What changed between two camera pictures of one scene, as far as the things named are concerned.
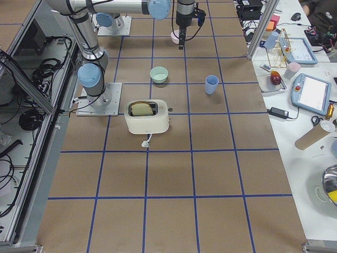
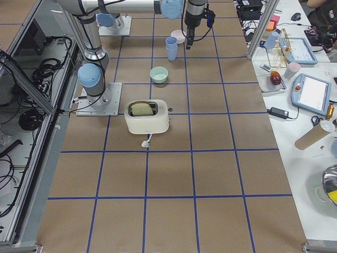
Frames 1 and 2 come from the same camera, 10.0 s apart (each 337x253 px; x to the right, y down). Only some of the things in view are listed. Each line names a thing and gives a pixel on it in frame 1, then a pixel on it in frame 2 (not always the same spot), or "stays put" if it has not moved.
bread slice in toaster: (141, 109) stays put
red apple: (275, 77) stays put
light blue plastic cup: (211, 83) to (171, 46)
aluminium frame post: (262, 27) stays put
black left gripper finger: (182, 39) to (190, 38)
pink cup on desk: (293, 69) stays put
